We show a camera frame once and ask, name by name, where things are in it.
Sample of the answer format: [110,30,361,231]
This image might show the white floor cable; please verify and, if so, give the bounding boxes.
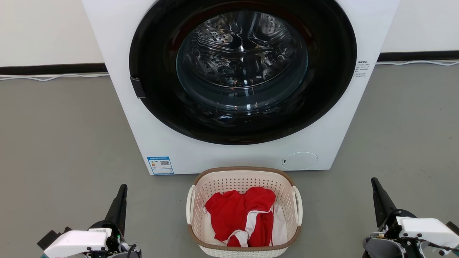
[376,59,459,67]
[0,73,110,82]

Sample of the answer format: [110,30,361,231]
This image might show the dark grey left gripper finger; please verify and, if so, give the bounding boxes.
[118,185,128,235]
[104,185,124,227]

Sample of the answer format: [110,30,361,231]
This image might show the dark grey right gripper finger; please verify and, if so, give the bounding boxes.
[373,178,397,224]
[371,178,387,228]

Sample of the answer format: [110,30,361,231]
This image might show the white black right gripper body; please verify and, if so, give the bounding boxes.
[373,209,459,258]

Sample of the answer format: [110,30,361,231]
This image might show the black door latch handle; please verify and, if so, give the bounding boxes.
[130,76,146,99]

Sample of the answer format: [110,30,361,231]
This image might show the steel washer drum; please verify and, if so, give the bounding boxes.
[178,10,309,111]

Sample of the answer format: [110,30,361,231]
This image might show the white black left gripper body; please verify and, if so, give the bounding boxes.
[37,220,126,258]

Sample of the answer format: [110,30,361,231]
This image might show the round white filter cover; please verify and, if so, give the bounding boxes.
[281,152,318,171]

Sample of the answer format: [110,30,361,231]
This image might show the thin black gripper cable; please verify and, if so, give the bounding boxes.
[418,239,459,252]

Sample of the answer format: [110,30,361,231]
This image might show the red garment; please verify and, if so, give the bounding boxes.
[205,187,276,248]

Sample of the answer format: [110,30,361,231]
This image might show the black text instruction sticker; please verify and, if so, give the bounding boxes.
[353,60,369,77]

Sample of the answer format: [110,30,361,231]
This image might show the cream perforated laundry basket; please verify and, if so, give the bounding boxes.
[186,166,303,258]

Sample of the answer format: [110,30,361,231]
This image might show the white front-load washing machine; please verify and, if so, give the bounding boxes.
[82,0,401,176]

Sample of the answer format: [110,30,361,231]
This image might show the round black washer door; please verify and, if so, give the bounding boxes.
[129,0,358,145]

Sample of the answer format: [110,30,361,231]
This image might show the blue energy label sticker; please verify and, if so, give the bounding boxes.
[147,156,175,175]

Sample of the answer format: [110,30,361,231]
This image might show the white garment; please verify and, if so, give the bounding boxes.
[201,204,288,247]

